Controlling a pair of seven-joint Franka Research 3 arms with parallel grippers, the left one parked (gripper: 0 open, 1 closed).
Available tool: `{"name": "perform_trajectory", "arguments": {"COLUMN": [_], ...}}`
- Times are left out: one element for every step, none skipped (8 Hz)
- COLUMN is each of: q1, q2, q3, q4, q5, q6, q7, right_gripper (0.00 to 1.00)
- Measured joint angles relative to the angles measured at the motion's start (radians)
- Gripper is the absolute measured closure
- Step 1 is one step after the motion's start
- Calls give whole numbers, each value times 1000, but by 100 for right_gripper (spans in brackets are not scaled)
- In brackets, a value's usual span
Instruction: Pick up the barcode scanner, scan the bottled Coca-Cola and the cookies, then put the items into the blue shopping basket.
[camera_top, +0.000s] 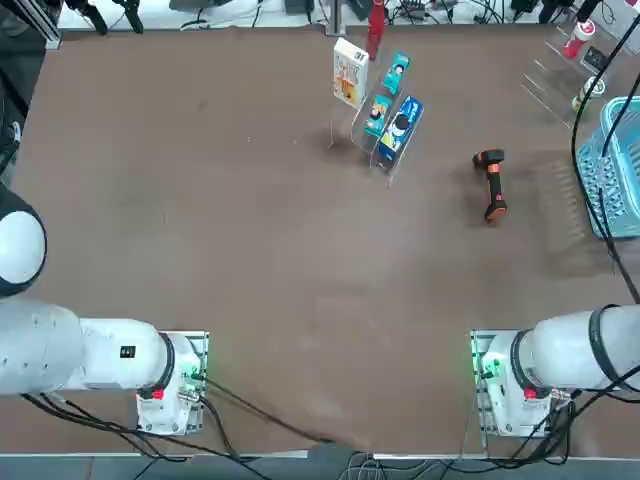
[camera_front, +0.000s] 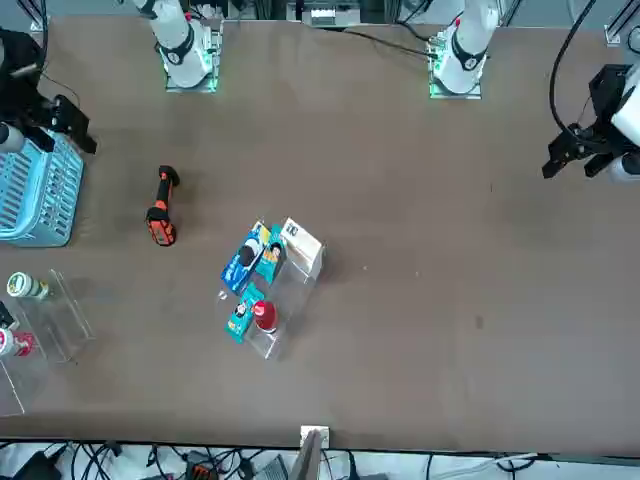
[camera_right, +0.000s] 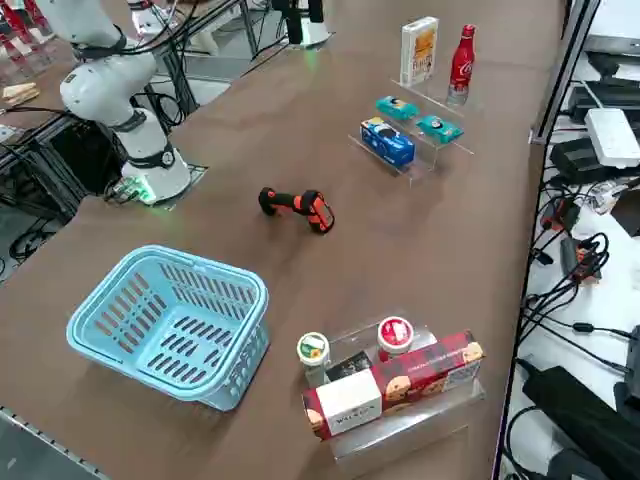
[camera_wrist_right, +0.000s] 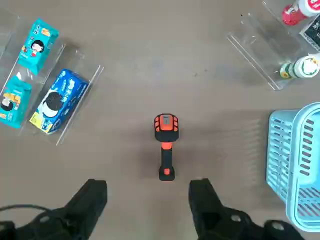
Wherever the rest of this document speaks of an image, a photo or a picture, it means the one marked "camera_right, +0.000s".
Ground white yellow cookie box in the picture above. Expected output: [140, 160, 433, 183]
[400, 16, 441, 89]

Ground red Coca-Cola bottle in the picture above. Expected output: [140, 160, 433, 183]
[446, 23, 477, 106]

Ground orange black barcode scanner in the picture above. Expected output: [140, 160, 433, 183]
[257, 186, 336, 235]

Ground light blue shopping basket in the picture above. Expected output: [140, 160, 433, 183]
[65, 244, 271, 412]

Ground teal snack packet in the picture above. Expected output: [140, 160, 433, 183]
[415, 114, 465, 147]
[375, 95, 419, 121]

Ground blue Oreo cookie box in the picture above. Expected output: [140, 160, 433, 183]
[359, 116, 417, 169]

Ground clear acrylic stepped shelf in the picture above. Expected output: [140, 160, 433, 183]
[347, 73, 487, 189]
[299, 319, 487, 462]

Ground black controller box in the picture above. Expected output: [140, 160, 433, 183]
[49, 122, 126, 196]

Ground wooden block stack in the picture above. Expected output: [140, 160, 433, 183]
[1, 82, 41, 107]

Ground black power adapter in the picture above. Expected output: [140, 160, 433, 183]
[549, 135, 640, 185]

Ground black flat device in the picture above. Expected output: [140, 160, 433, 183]
[569, 82, 640, 121]

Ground orange black plug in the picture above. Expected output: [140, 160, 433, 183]
[542, 198, 581, 232]

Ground white cup green lid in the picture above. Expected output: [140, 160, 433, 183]
[295, 330, 333, 387]

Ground red cup red-white lid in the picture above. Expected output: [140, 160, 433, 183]
[375, 315, 417, 364]

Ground small black packet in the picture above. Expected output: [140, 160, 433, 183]
[324, 350, 374, 384]

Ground small black adapter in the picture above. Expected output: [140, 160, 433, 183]
[559, 237, 604, 284]

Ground red tartan Walkers box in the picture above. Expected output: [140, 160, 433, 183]
[301, 328, 487, 442]

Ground metal frame post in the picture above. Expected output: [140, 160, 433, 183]
[529, 0, 601, 146]

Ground grey aluminium table rail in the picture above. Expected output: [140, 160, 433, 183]
[0, 405, 109, 480]

